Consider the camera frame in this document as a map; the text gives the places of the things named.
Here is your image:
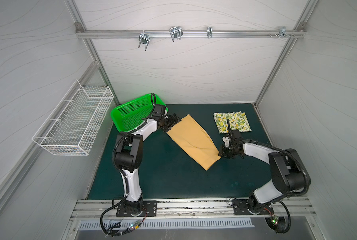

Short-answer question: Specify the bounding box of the yellow skirt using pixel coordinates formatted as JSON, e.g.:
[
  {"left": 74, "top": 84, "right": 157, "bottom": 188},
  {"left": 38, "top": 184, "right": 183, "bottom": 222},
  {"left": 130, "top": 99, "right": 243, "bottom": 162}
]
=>
[{"left": 167, "top": 115, "right": 220, "bottom": 171}]

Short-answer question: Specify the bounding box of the lemon print skirt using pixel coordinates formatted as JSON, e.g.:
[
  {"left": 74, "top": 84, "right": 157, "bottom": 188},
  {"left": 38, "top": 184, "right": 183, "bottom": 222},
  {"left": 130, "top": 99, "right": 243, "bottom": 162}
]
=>
[{"left": 213, "top": 112, "right": 251, "bottom": 134}]

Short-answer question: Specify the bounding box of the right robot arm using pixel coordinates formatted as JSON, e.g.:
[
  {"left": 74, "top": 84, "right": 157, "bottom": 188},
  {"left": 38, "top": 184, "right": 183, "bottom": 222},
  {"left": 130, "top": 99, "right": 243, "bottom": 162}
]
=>
[{"left": 218, "top": 131, "right": 311, "bottom": 215}]

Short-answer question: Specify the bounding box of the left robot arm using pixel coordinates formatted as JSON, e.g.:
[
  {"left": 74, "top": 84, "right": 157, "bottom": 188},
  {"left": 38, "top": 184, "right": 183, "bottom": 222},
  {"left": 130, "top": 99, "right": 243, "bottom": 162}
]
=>
[{"left": 112, "top": 104, "right": 180, "bottom": 214}]

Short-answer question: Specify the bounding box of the green plastic basket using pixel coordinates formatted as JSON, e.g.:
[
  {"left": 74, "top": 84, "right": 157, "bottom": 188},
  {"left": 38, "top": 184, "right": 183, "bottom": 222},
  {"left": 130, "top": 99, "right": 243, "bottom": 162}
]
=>
[{"left": 110, "top": 94, "right": 153, "bottom": 132}]

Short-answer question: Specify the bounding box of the left U-bolt clamp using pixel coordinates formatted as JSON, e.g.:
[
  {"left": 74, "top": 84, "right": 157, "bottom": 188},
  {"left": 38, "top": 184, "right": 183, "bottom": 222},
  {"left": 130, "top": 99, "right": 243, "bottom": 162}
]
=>
[{"left": 138, "top": 33, "right": 151, "bottom": 51}]

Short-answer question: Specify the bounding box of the u-bolt clamp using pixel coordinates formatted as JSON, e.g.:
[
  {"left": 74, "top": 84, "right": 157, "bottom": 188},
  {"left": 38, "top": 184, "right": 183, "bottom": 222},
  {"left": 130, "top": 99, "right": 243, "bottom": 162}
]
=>
[
  {"left": 138, "top": 33, "right": 151, "bottom": 51},
  {"left": 169, "top": 26, "right": 183, "bottom": 42}
]

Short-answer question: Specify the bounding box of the white vent strip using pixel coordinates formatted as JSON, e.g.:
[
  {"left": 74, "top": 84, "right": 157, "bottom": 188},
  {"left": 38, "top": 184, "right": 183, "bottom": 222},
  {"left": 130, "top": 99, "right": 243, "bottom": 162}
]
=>
[{"left": 79, "top": 217, "right": 255, "bottom": 231}]

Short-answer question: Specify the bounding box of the middle U-bolt clamp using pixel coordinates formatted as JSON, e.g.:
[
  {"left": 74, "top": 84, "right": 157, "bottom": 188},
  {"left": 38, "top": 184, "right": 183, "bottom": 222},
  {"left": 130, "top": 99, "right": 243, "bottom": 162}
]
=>
[{"left": 169, "top": 26, "right": 183, "bottom": 42}]

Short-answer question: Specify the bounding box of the small metal hook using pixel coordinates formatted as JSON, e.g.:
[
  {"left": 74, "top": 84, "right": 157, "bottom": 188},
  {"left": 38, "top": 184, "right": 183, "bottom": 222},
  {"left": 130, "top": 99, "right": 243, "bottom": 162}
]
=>
[{"left": 207, "top": 27, "right": 213, "bottom": 39}]

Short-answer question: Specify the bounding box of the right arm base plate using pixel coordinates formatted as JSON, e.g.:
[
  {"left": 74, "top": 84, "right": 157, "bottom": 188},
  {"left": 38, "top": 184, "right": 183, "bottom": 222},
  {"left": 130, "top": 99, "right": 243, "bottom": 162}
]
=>
[{"left": 228, "top": 198, "right": 274, "bottom": 216}]

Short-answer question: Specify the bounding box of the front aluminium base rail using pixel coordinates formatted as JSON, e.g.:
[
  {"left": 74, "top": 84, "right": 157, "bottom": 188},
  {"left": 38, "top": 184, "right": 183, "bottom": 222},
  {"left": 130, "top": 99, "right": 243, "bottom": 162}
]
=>
[{"left": 70, "top": 197, "right": 317, "bottom": 220}]

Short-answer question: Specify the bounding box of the white wire basket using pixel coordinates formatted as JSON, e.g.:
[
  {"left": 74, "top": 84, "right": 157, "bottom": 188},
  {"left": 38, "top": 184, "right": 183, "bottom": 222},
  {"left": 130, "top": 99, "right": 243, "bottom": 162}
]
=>
[{"left": 32, "top": 80, "right": 114, "bottom": 156}]

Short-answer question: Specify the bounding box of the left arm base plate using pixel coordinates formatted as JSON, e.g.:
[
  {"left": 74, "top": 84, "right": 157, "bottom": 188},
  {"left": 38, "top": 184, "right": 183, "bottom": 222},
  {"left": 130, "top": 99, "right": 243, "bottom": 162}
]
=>
[{"left": 116, "top": 200, "right": 157, "bottom": 217}]

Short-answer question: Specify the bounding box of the right base cable bundle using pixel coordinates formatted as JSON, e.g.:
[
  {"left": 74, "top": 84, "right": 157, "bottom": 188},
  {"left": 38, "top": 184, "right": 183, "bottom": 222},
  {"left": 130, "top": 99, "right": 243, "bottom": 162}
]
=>
[{"left": 263, "top": 200, "right": 291, "bottom": 234}]

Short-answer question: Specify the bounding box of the base cable bundle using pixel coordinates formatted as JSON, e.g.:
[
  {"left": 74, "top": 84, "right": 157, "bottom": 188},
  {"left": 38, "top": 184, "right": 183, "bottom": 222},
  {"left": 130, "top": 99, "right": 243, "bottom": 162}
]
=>
[
  {"left": 263, "top": 200, "right": 291, "bottom": 234},
  {"left": 99, "top": 197, "right": 148, "bottom": 237}
]

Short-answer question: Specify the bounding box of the horizontal aluminium rail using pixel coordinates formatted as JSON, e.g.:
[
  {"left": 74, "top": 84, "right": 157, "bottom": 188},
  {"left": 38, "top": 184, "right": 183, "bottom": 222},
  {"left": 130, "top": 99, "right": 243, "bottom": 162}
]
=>
[{"left": 76, "top": 29, "right": 307, "bottom": 39}]

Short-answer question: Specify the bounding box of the right bolt bracket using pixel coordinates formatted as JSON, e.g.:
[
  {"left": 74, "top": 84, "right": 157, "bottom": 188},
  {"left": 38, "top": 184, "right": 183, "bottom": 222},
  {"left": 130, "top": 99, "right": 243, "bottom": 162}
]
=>
[{"left": 268, "top": 27, "right": 295, "bottom": 39}]

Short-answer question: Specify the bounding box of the left base cable bundle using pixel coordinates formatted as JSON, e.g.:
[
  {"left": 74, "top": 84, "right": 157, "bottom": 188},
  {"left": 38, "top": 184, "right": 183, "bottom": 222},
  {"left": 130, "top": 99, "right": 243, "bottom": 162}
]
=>
[{"left": 99, "top": 197, "right": 148, "bottom": 237}]

